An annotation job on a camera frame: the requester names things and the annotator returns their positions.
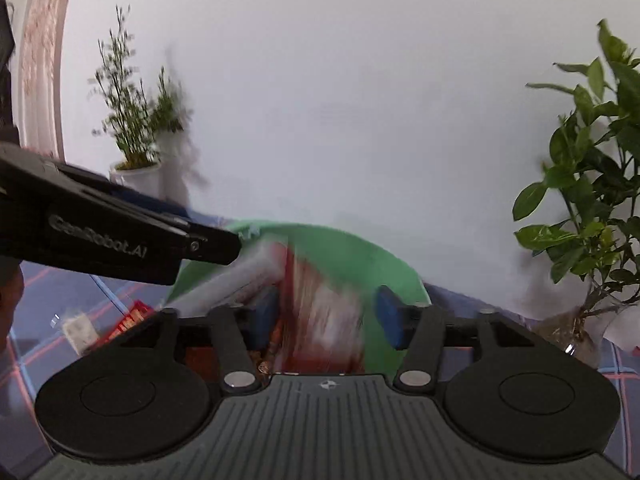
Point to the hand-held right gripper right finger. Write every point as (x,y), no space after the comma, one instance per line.
(390,320)

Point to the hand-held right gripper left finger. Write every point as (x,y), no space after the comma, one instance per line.
(264,322)

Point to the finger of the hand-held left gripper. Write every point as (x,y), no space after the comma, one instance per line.
(155,202)
(215,245)

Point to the red and white snack packet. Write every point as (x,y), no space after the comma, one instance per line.
(320,310)

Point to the green plastic bowl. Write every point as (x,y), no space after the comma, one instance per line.
(350,255)

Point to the person's left hand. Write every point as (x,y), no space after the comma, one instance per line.
(10,305)

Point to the thin-leaf plant in white pot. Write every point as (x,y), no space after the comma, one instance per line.
(135,177)

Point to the red-brown snack bar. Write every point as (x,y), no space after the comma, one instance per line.
(127,320)

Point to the small white wrapper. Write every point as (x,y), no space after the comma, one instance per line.
(80,332)

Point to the dark brown furniture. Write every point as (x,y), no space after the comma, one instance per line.
(6,95)

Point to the pink patterned curtain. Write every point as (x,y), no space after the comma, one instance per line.
(45,60)

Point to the white paper sheet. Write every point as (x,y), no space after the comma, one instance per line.
(625,332)

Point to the leafy plant in glass vase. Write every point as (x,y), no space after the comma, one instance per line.
(590,185)

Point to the blue checked tablecloth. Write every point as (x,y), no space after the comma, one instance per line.
(625,410)

